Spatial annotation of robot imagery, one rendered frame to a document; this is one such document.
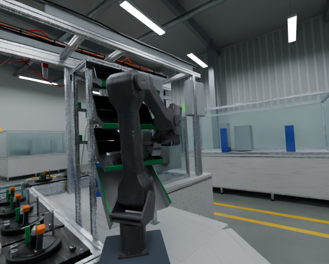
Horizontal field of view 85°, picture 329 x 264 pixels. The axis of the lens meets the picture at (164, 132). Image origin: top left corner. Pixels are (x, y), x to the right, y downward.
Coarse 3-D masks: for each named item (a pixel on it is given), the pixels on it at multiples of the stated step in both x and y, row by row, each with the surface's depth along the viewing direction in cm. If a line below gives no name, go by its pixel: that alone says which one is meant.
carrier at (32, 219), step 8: (16, 208) 75; (16, 216) 75; (32, 216) 79; (40, 216) 78; (48, 216) 83; (0, 224) 77; (8, 224) 69; (16, 224) 72; (24, 224) 69; (32, 224) 71; (56, 224) 74; (0, 232) 70; (8, 232) 67; (16, 232) 67; (24, 232) 68; (0, 240) 63; (8, 240) 63; (16, 240) 63
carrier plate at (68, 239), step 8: (48, 232) 68; (56, 232) 67; (64, 232) 67; (24, 240) 63; (64, 240) 61; (72, 240) 61; (80, 240) 61; (8, 248) 58; (64, 248) 57; (80, 248) 56; (88, 248) 56; (0, 256) 54; (56, 256) 53; (64, 256) 53; (72, 256) 52; (80, 256) 53; (88, 256) 55
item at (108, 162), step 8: (96, 128) 87; (96, 136) 88; (104, 136) 90; (112, 136) 93; (96, 144) 75; (104, 144) 88; (112, 144) 90; (96, 152) 75; (104, 152) 80; (112, 152) 81; (120, 152) 83; (104, 160) 73; (112, 160) 75; (120, 160) 76; (104, 168) 66; (112, 168) 67; (120, 168) 69
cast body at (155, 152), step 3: (156, 144) 79; (159, 144) 80; (147, 147) 83; (150, 147) 80; (153, 147) 79; (156, 147) 80; (159, 147) 80; (150, 150) 80; (153, 150) 78; (156, 150) 79; (159, 150) 80; (150, 153) 80; (153, 153) 79; (156, 153) 80; (159, 153) 80
